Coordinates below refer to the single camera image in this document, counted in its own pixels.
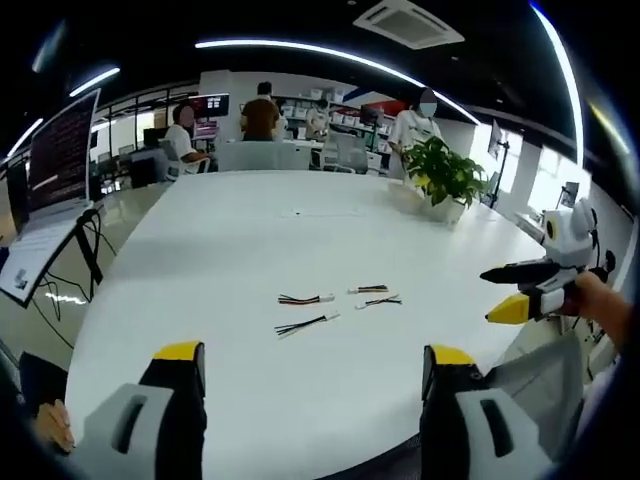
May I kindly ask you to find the wall screen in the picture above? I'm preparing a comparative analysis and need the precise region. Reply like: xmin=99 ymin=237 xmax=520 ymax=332
xmin=187 ymin=92 xmax=231 ymax=140

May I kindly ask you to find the green potted plant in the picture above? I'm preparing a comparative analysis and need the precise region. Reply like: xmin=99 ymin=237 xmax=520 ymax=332
xmin=401 ymin=135 xmax=495 ymax=210

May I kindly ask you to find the ceiling air conditioner vent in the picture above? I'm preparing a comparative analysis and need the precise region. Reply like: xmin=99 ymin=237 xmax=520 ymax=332
xmin=352 ymin=0 xmax=467 ymax=51

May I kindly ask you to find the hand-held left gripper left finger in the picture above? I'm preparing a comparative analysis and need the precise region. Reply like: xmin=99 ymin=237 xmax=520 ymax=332
xmin=82 ymin=340 xmax=208 ymax=480

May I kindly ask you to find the long ceiling light strip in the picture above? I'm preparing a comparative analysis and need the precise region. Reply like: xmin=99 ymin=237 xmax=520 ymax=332
xmin=193 ymin=38 xmax=484 ymax=126

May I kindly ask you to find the grey mesh office chair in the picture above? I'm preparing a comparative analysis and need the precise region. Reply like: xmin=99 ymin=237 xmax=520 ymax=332
xmin=323 ymin=130 xmax=370 ymax=175

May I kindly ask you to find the white plant pot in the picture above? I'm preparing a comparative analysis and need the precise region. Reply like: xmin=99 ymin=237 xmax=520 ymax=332
xmin=413 ymin=189 xmax=467 ymax=225

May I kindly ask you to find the monitor on black pole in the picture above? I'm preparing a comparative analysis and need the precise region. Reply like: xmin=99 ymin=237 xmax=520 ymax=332
xmin=485 ymin=118 xmax=512 ymax=210

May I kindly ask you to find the person's right hand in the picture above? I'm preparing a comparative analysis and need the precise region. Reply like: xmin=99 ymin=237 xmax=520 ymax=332
xmin=558 ymin=272 xmax=612 ymax=318

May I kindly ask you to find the large computer monitor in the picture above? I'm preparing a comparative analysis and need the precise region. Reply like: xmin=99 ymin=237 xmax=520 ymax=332
xmin=25 ymin=88 xmax=102 ymax=214

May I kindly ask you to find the black monitor stand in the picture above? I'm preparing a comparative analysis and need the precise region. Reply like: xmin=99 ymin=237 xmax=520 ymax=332
xmin=73 ymin=202 xmax=105 ymax=287

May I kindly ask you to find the tilted white screen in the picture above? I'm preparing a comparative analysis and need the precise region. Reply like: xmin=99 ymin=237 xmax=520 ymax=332
xmin=0 ymin=212 xmax=89 ymax=309

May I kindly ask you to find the JST connector with black wires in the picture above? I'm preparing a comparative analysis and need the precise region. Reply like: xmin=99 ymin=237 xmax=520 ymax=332
xmin=273 ymin=312 xmax=342 ymax=338

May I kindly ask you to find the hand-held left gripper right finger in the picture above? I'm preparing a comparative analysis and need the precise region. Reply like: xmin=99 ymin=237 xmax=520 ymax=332
xmin=421 ymin=343 xmax=557 ymax=480

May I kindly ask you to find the small dark monitor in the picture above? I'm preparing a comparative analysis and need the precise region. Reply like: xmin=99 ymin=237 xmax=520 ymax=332
xmin=359 ymin=104 xmax=386 ymax=128

